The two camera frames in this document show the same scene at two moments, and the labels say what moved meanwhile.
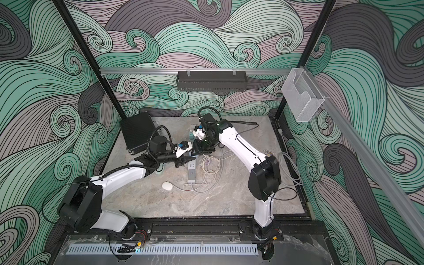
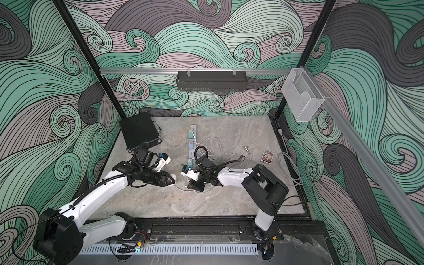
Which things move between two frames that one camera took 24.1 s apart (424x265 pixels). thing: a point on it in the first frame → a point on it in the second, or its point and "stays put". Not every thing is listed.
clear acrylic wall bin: (301, 96) stays put
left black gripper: (180, 161) → (162, 179)
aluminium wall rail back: (265, 70) stays put
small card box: (268, 153) stays put
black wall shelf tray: (211, 80) stays put
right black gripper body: (206, 146) → (203, 178)
